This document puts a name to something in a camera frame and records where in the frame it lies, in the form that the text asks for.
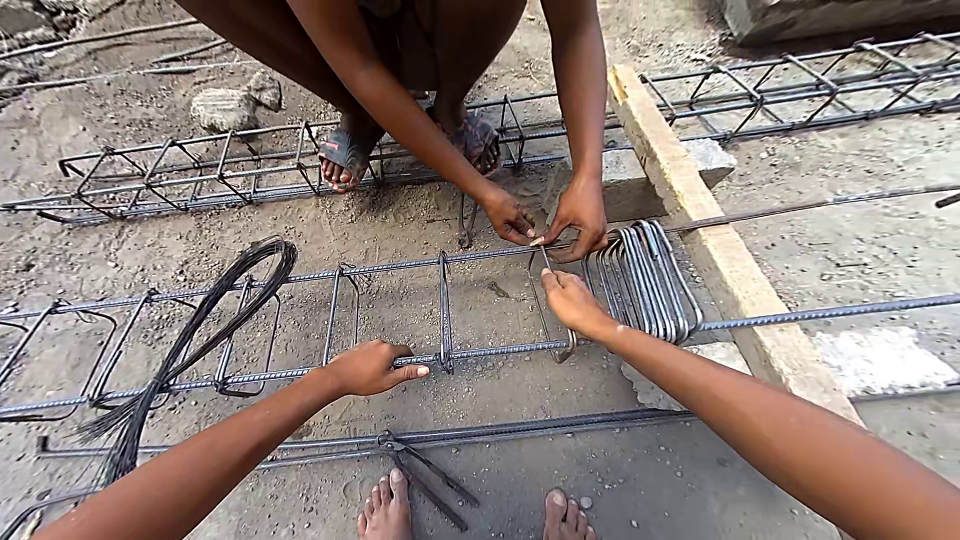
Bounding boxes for person's left hand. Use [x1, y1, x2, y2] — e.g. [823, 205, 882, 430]
[325, 339, 431, 397]

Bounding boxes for person's right hand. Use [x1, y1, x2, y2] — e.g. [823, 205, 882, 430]
[541, 267, 624, 343]

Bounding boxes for single bent steel stirrup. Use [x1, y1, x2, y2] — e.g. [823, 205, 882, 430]
[528, 241, 579, 366]

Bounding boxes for long ribbed steel rebar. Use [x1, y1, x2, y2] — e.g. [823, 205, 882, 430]
[0, 185, 960, 322]
[0, 292, 960, 417]

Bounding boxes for person's left forearm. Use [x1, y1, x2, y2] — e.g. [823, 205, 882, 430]
[31, 366, 346, 540]

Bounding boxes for person's right forearm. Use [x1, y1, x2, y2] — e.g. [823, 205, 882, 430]
[596, 324, 960, 540]

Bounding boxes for rectangular steel tie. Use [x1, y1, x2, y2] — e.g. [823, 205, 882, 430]
[88, 288, 198, 410]
[437, 251, 456, 375]
[0, 300, 119, 423]
[323, 264, 362, 367]
[215, 276, 283, 399]

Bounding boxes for bundle of steel stirrups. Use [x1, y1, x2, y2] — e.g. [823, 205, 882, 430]
[583, 219, 705, 346]

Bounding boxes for metal pincers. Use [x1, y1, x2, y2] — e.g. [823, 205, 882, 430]
[376, 429, 480, 533]
[457, 192, 480, 249]

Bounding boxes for grey concrete block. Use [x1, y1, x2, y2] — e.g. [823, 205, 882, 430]
[620, 341, 753, 412]
[547, 138, 738, 224]

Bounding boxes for thin steel rebars on ground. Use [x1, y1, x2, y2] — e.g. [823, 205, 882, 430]
[36, 408, 699, 472]

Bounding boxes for wooden beam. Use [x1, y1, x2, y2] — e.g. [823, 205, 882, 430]
[606, 63, 866, 429]

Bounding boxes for finished rebar cage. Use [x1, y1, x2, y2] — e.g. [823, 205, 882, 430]
[0, 31, 960, 227]

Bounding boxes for grey stone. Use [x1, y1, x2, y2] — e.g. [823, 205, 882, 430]
[246, 70, 283, 113]
[189, 87, 259, 135]

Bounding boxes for white flat block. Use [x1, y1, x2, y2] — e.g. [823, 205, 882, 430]
[812, 325, 960, 399]

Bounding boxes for large concrete block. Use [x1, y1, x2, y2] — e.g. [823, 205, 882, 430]
[720, 0, 960, 48]

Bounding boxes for thin steel rod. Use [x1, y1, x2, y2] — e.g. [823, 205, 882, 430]
[0, 60, 258, 94]
[0, 18, 202, 62]

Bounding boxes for pile of rubble stones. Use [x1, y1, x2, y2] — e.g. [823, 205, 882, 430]
[0, 0, 91, 55]

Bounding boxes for bundle of black binding wire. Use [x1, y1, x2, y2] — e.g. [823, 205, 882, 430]
[78, 235, 300, 489]

